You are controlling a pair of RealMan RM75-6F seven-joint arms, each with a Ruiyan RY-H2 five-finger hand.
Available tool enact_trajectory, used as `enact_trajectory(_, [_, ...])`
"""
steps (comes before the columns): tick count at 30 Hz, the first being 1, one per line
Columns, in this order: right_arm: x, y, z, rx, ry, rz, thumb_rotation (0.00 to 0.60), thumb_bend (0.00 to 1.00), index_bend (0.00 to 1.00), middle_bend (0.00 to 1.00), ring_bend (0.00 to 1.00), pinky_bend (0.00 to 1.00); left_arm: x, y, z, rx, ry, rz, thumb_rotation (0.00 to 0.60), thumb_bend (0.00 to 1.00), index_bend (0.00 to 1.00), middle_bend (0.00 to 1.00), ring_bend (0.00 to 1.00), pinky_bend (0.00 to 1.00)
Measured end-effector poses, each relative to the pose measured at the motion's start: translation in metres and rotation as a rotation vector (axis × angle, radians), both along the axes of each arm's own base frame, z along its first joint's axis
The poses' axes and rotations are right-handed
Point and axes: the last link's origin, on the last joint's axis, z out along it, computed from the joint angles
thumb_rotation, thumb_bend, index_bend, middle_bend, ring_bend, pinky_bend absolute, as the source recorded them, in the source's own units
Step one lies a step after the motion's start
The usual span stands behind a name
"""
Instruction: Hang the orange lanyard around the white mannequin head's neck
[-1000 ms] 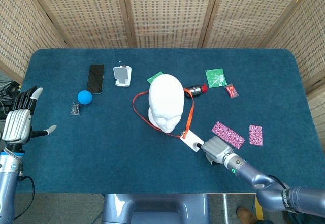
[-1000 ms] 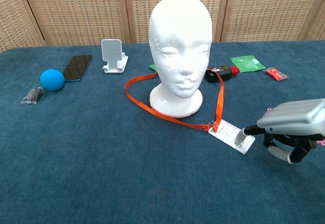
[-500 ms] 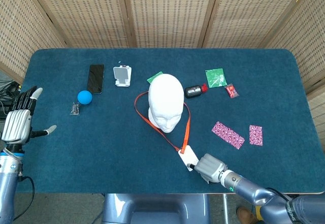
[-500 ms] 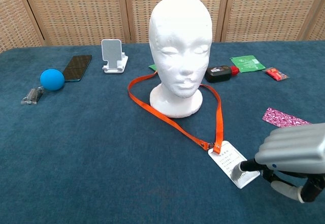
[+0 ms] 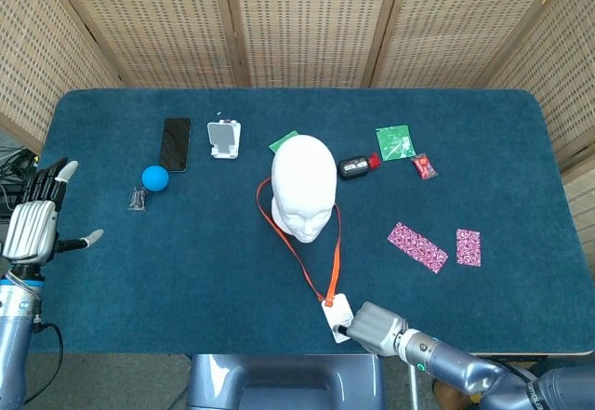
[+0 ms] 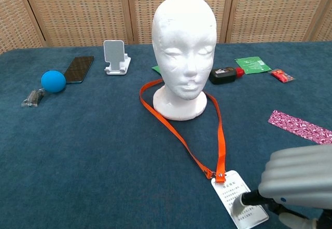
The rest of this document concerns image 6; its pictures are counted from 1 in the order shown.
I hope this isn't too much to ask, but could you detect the red snack packet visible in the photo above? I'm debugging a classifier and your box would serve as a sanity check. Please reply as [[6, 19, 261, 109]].
[[270, 68, 296, 84]]

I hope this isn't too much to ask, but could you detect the blue table cloth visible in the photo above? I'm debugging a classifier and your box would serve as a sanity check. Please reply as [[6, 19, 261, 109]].
[[0, 41, 332, 229]]

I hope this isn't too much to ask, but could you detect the clear acrylic clip holder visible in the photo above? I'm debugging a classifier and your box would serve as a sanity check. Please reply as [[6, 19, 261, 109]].
[[21, 88, 46, 107]]

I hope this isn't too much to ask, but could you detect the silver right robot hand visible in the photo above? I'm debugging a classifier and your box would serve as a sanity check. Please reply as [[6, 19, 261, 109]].
[[230, 144, 332, 229]]

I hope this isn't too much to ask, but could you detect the blue ball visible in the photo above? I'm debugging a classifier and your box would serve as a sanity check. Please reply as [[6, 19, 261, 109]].
[[40, 70, 67, 93]]

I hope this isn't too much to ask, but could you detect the orange lanyard strap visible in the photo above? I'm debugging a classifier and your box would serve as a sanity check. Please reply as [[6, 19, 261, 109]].
[[139, 78, 227, 184]]

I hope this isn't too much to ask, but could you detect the white foam mannequin head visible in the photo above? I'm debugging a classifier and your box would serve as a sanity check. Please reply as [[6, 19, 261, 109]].
[[151, 0, 218, 122]]

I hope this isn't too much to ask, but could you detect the purple patterned strip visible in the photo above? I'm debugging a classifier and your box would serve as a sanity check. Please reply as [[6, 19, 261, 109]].
[[267, 109, 332, 146]]

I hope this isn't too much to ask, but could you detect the woven folding screen panel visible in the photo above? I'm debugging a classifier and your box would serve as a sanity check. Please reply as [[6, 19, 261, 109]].
[[225, 0, 327, 44], [126, 0, 236, 45], [19, 0, 134, 48], [0, 0, 46, 56], [303, 0, 332, 43]]

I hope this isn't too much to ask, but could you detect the black smartphone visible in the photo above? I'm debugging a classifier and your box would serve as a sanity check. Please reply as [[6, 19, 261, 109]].
[[63, 56, 95, 84]]

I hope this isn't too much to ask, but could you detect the white badge card holder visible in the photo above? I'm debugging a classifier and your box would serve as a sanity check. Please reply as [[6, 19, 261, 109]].
[[211, 170, 270, 229]]

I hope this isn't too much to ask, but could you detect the white phone stand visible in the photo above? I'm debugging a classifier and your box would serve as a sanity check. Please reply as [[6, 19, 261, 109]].
[[103, 39, 132, 76]]

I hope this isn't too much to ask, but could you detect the black and red device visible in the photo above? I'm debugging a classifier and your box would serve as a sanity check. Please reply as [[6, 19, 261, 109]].
[[209, 66, 245, 85]]

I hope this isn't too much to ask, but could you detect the large green foil packet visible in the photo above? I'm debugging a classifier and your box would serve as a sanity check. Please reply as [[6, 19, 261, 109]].
[[234, 56, 270, 75]]

